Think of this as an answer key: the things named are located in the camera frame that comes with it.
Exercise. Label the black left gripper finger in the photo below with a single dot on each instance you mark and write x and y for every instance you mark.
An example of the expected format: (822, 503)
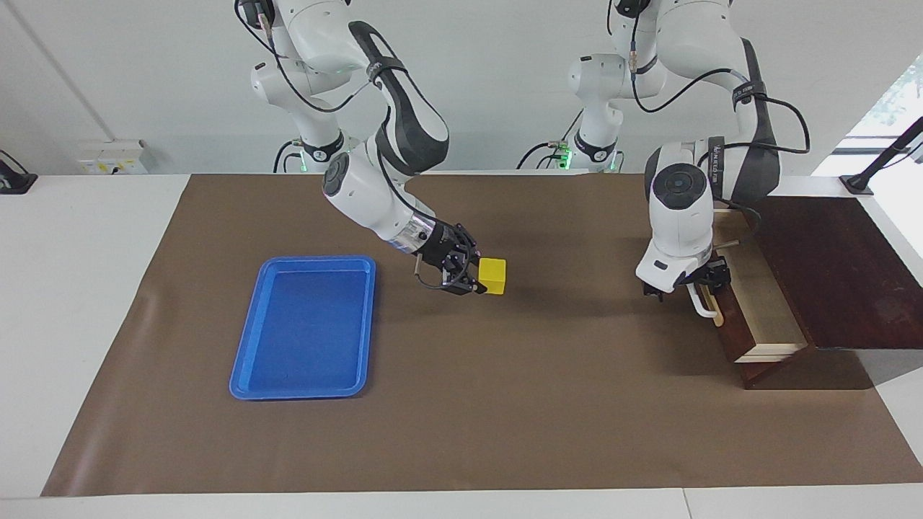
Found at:
(721, 270)
(717, 290)

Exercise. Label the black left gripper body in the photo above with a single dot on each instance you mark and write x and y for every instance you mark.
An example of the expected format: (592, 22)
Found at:
(694, 277)

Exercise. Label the dark wooden drawer cabinet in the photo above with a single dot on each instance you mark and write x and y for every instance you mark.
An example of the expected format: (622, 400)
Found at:
(851, 274)

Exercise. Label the brown table mat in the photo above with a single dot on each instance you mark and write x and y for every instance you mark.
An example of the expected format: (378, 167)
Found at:
(505, 396)

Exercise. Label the blue plastic tray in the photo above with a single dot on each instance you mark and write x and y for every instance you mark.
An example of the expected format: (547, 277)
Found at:
(310, 346)

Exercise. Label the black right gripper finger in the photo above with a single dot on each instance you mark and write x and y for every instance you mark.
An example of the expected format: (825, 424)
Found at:
(469, 241)
(461, 286)

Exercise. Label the dark wooden drawer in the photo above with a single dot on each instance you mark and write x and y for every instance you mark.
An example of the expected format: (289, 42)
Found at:
(764, 303)

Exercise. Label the white wall socket box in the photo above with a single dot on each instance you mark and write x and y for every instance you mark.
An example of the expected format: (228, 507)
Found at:
(112, 158)

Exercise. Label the black pole stand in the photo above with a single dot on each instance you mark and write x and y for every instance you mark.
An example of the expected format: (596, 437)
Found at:
(883, 158)

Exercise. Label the yellow cube block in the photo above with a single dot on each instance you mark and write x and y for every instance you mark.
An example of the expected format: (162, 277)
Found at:
(493, 277)

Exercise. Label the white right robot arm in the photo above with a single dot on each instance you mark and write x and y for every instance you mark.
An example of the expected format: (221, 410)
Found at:
(360, 194)

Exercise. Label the small black stand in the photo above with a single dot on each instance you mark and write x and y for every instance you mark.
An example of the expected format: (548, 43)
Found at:
(14, 182)

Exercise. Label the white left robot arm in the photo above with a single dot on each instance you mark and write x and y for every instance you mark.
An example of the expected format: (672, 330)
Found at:
(678, 216)

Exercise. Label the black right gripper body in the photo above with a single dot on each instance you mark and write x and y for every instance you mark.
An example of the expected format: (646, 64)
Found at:
(440, 249)

